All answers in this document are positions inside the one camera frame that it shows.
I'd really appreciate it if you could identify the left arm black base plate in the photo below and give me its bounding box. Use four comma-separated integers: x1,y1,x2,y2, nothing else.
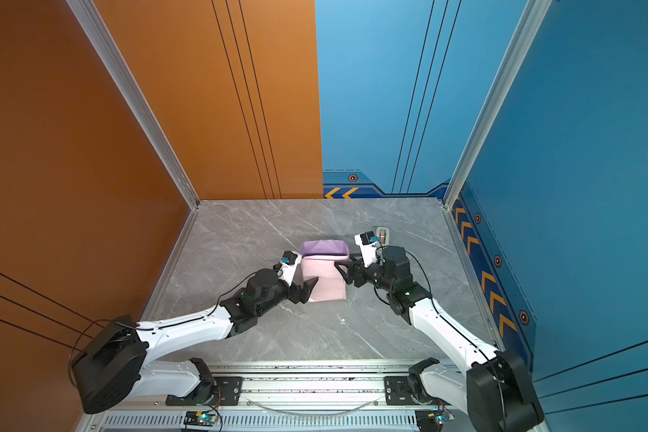
166,376,244,408

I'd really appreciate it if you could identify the left green circuit board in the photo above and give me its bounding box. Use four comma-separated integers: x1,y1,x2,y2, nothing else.
183,410,221,431

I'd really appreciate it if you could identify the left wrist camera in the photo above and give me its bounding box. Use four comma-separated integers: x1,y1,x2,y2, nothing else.
273,251,302,287

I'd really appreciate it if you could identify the right aluminium corner post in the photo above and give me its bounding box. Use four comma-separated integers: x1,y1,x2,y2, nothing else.
442,0,553,211

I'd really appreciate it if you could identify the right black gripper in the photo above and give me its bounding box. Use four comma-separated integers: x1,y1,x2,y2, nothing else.
335,253,397,295

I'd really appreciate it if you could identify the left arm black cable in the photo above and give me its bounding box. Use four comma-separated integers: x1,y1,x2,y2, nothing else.
67,318,141,387

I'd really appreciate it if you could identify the right green circuit board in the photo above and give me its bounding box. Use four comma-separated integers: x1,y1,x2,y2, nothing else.
415,410,444,432

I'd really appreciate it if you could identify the white tape dispenser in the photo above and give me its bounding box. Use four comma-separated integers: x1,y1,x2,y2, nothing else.
375,227,390,246

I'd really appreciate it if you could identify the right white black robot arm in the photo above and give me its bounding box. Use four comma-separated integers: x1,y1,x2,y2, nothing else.
335,245,545,431

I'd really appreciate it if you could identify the aluminium corner post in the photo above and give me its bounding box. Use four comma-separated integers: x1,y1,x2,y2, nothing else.
442,0,553,211
67,0,200,211

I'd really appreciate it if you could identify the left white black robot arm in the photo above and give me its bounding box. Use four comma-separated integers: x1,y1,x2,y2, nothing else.
70,268,318,414

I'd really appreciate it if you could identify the clear curved cable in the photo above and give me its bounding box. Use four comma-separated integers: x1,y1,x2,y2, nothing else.
245,396,382,418

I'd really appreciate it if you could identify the purple wrapping paper sheet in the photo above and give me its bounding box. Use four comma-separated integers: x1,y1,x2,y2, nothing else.
299,239,349,302

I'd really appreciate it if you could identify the left aluminium corner post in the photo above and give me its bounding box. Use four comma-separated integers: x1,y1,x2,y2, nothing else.
67,0,200,211

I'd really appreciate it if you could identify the aluminium front rail frame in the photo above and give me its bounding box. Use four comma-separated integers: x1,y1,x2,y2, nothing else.
104,358,469,425

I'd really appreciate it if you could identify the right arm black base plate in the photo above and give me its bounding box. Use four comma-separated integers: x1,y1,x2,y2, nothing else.
383,376,423,406

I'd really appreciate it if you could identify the green circuit board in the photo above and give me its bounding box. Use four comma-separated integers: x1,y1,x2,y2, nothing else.
415,410,444,432
183,410,221,431

